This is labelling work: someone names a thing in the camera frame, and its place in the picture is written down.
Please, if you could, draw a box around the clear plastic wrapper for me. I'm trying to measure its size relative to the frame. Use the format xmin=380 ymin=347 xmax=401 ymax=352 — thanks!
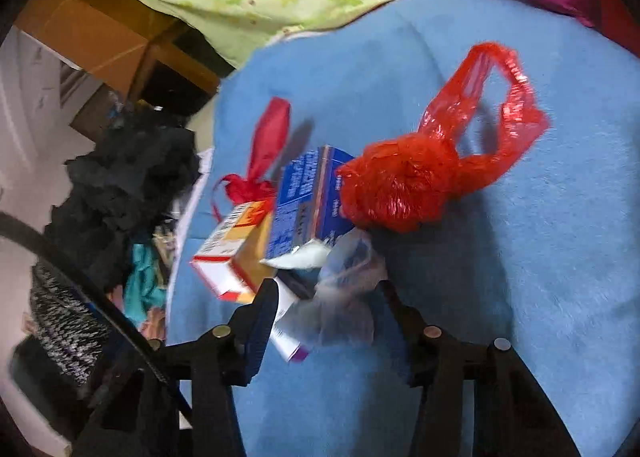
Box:
xmin=279 ymin=228 xmax=387 ymax=347

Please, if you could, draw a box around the red plastic bag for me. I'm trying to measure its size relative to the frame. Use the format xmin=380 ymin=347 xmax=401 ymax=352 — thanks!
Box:
xmin=336 ymin=42 xmax=549 ymax=233

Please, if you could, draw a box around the white purple long box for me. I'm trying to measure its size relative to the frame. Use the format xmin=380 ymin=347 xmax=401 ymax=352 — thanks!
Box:
xmin=269 ymin=276 xmax=314 ymax=364

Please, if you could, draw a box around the red orange white box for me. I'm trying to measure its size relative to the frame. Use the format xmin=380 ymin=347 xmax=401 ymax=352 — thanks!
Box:
xmin=191 ymin=200 xmax=277 ymax=304

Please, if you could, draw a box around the teal cloth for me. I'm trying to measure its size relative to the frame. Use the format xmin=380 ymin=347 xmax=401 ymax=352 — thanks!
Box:
xmin=122 ymin=243 xmax=167 ymax=328

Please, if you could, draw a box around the black white speckled garment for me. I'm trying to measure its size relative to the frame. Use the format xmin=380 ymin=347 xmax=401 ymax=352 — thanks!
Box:
xmin=29 ymin=261 xmax=111 ymax=388

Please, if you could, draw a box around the light blue bed blanket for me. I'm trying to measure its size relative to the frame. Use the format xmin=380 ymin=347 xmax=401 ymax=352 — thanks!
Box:
xmin=167 ymin=0 xmax=639 ymax=456

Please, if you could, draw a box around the blue white carton box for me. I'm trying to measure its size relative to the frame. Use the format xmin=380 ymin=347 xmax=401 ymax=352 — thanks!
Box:
xmin=262 ymin=145 xmax=352 ymax=269

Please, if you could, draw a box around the red ribbon bow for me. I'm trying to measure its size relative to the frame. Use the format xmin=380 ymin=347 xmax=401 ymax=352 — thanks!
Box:
xmin=212 ymin=97 xmax=291 ymax=223

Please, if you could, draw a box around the black clothing pile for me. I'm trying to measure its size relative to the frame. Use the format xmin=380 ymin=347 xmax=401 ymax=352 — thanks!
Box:
xmin=44 ymin=110 xmax=200 ymax=292

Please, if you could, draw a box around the wooden bedside table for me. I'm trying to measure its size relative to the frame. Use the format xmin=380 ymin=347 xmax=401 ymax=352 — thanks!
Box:
xmin=128 ymin=22 xmax=234 ymax=118

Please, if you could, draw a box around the red shopping bag with lettering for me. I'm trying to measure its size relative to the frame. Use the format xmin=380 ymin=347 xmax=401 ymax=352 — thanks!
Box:
xmin=589 ymin=0 xmax=640 ymax=57

